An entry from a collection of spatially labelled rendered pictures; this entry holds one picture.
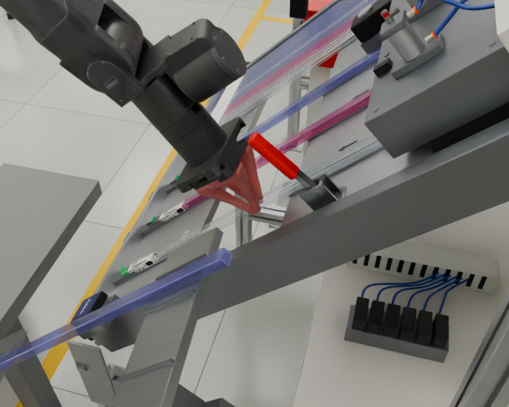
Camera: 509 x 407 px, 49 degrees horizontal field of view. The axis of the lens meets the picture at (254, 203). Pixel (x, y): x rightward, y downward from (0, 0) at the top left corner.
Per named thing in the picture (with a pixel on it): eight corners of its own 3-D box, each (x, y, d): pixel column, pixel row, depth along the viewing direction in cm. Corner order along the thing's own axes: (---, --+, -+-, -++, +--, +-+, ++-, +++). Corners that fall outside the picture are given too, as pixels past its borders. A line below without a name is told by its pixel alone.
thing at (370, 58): (179, 186, 102) (174, 180, 102) (182, 180, 103) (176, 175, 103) (426, 30, 71) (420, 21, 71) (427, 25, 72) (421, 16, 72)
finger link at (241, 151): (285, 183, 70) (239, 127, 67) (271, 222, 65) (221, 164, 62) (244, 200, 74) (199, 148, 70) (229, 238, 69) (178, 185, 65)
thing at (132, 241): (117, 341, 86) (80, 314, 84) (238, 106, 133) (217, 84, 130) (121, 340, 86) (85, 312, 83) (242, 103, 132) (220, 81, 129)
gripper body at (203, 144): (250, 126, 69) (212, 78, 66) (225, 178, 61) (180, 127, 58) (212, 146, 72) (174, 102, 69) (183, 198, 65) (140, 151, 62)
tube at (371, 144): (125, 279, 88) (119, 274, 87) (128, 272, 89) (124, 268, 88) (406, 134, 57) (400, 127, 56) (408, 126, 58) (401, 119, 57)
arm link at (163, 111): (132, 75, 65) (115, 98, 61) (175, 44, 62) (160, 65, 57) (171, 120, 68) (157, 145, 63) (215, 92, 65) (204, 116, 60)
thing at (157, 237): (108, 330, 85) (92, 317, 84) (234, 95, 131) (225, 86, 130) (187, 296, 73) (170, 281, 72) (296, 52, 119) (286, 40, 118)
